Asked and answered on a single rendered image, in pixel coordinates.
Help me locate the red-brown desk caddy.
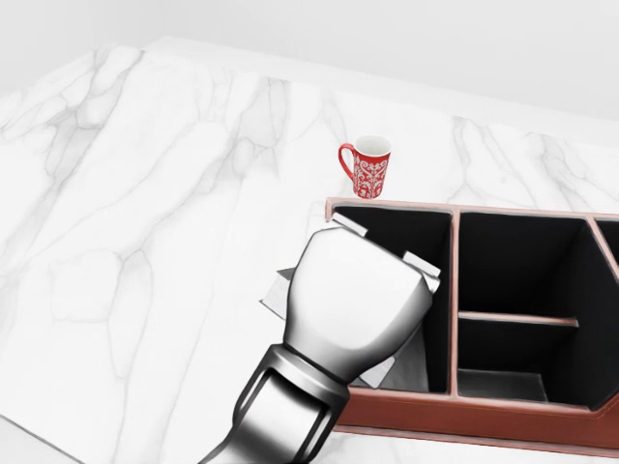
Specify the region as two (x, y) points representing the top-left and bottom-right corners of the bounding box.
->
(324, 195), (619, 458)

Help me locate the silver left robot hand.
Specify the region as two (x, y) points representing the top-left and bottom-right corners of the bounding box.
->
(281, 212), (443, 387)

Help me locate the red white patterned mug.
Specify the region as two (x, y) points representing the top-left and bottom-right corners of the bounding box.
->
(338, 134), (393, 200)

